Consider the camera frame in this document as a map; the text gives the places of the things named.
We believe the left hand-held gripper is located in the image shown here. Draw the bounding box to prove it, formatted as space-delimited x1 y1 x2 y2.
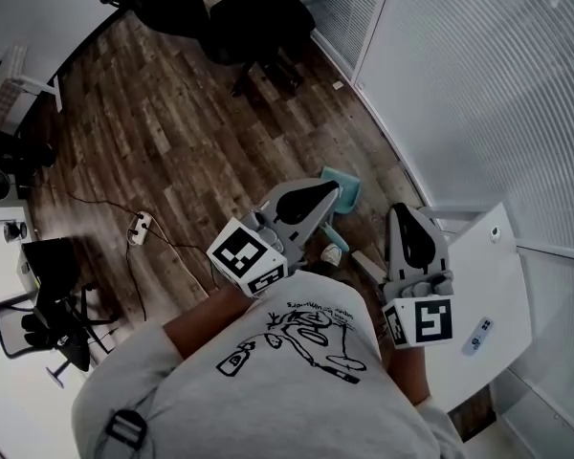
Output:
206 178 341 298

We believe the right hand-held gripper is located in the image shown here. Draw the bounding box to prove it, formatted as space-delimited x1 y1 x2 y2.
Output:
381 202 454 351

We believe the teal dustpan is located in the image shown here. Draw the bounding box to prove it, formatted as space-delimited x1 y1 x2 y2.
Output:
319 165 362 253

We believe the person's left forearm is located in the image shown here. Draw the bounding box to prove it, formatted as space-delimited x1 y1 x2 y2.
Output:
162 282 257 361

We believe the person's right forearm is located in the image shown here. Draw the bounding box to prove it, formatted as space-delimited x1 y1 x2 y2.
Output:
386 346 431 405

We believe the person's white shoe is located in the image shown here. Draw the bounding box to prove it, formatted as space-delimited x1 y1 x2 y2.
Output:
320 242 343 266

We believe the white table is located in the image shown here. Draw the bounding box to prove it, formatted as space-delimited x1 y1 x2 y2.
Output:
351 202 535 413

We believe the small remote on table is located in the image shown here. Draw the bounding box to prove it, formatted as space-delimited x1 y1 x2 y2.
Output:
461 317 495 357

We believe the white power strip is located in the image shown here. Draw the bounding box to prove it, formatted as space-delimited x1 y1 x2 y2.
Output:
126 211 154 247

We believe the person's grey printed t-shirt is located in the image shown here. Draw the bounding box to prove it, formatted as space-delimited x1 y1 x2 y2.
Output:
71 269 468 459

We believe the black computer tower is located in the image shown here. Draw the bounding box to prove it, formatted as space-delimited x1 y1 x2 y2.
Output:
21 236 80 305

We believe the black mesh office chair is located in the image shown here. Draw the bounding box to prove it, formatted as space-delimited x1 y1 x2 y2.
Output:
0 282 121 389

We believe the small round dark device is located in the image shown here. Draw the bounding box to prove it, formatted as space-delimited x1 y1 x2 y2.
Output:
3 221 29 244

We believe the white standing desk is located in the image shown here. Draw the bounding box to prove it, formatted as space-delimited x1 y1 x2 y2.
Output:
0 45 63 133

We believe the black cable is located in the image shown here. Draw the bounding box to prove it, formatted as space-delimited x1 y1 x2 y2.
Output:
42 184 140 217
125 239 148 322
145 227 221 291

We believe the black strap buckle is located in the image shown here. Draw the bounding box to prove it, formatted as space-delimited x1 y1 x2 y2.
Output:
104 408 148 451

